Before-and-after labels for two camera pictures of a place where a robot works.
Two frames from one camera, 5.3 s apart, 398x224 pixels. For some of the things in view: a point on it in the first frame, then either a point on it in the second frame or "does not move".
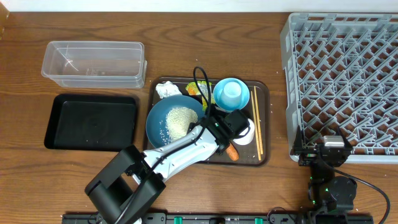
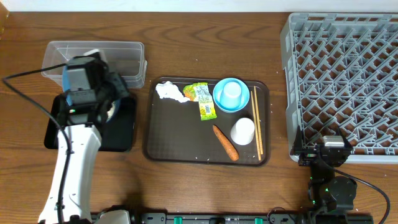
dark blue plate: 156,127 -> 117,101
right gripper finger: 347,145 does not move
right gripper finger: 298,142 does not move
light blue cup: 232,94 does not move
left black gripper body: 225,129 -> 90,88
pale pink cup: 247,136 does not move
